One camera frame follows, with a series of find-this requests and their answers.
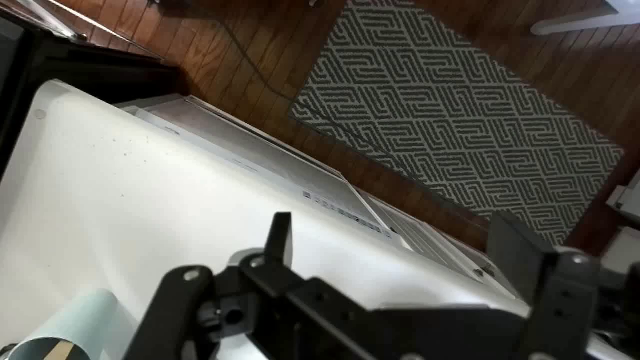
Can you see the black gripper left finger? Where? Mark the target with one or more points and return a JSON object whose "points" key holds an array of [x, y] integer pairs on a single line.
{"points": [[280, 236]]}

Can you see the white furniture base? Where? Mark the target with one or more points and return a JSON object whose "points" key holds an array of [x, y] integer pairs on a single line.
{"points": [[587, 22]]}

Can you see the grey patterned rug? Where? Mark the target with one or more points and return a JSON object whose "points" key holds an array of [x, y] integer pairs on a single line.
{"points": [[453, 113]]}

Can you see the wooden stick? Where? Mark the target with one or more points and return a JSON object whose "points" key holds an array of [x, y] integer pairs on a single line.
{"points": [[58, 353]]}

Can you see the black steel gas stove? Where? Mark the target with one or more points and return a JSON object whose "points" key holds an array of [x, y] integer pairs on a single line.
{"points": [[80, 67]]}

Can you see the white dishwasher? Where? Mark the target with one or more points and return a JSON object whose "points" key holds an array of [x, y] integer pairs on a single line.
{"points": [[267, 152]]}

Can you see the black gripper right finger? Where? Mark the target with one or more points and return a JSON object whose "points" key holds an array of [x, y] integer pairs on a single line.
{"points": [[520, 256]]}

